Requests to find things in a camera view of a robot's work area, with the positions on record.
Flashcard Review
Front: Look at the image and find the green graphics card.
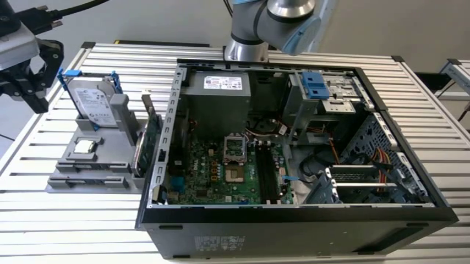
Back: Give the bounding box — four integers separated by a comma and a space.
130, 87, 165, 177

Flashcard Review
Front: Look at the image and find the blue drive latch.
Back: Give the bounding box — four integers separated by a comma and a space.
299, 69, 328, 100

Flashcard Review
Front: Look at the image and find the black PC case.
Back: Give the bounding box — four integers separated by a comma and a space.
134, 57, 459, 261

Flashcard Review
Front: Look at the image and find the grey power supply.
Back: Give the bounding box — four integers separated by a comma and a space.
180, 70, 253, 140

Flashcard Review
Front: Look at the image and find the thick black cable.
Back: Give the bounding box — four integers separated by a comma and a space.
16, 0, 110, 30

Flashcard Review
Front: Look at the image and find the CPU socket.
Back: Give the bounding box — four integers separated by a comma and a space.
222, 163, 247, 184

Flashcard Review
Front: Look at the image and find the hard disk in blue carrier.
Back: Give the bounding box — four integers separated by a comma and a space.
54, 68, 125, 130

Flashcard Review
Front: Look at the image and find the black RAM slot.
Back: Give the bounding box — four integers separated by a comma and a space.
255, 140, 275, 205
264, 140, 284, 205

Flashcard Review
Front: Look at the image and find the thin orange wire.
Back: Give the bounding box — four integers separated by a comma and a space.
328, 137, 340, 166

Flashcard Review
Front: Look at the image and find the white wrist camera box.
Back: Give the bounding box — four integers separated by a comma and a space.
0, 24, 40, 71

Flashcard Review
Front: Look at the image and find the red yellow wire bundle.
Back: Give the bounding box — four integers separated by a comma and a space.
369, 147, 392, 195

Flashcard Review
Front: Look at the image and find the black cooler fan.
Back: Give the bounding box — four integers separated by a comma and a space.
245, 117, 289, 138

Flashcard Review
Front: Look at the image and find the black camera bracket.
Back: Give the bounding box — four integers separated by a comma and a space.
0, 0, 18, 37

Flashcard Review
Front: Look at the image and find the grey parts rack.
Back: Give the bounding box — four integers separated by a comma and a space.
42, 92, 148, 195

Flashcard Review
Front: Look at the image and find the silver CPU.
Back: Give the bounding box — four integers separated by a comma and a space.
72, 139, 98, 153

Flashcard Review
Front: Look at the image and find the metal socket cover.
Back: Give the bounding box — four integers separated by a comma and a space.
222, 133, 247, 163

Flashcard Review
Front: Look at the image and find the metal disk bay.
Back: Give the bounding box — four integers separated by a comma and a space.
303, 164, 401, 205

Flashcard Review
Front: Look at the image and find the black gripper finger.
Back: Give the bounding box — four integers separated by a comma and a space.
0, 71, 28, 101
21, 40, 65, 114

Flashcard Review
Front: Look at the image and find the green motherboard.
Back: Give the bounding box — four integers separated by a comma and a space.
162, 137, 299, 206

